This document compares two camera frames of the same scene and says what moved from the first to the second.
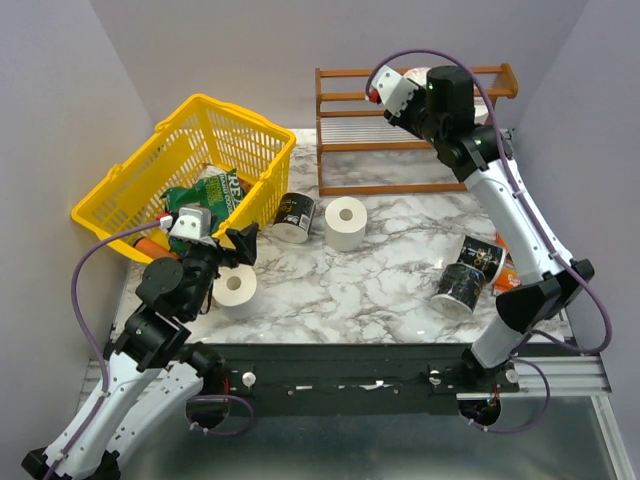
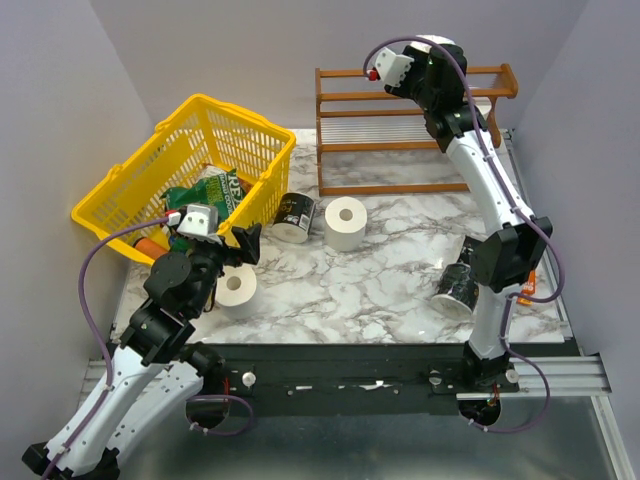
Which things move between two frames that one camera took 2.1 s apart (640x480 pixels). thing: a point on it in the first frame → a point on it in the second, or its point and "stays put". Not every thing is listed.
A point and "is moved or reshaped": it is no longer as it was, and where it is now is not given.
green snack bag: [220, 190] stays put
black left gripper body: [214, 257] stays put
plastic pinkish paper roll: [419, 75] is moved or reshaped
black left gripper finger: [248, 243] stays put
